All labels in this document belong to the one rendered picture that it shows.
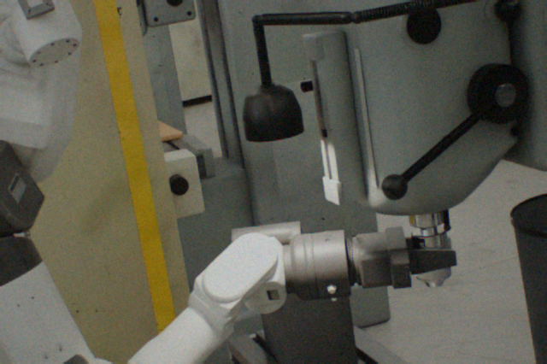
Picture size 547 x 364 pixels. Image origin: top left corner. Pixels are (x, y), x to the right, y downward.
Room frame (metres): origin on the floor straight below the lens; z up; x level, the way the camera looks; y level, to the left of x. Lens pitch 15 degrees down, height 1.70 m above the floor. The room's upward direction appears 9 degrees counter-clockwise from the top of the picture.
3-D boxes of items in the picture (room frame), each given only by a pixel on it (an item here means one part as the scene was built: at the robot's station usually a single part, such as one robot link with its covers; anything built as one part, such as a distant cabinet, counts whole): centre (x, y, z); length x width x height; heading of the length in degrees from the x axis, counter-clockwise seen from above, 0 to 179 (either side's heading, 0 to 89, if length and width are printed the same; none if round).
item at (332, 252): (1.26, -0.10, 1.24); 0.13 x 0.12 x 0.10; 175
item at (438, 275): (1.26, -0.19, 1.23); 0.05 x 0.05 x 0.06
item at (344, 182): (1.22, -0.09, 1.45); 0.04 x 0.04 x 0.21; 20
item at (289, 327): (1.70, -0.02, 1.01); 0.22 x 0.12 x 0.20; 11
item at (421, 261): (1.22, -0.19, 1.24); 0.06 x 0.02 x 0.03; 85
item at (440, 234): (1.26, -0.19, 1.26); 0.05 x 0.05 x 0.01
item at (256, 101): (1.20, -0.01, 1.47); 0.07 x 0.07 x 0.06
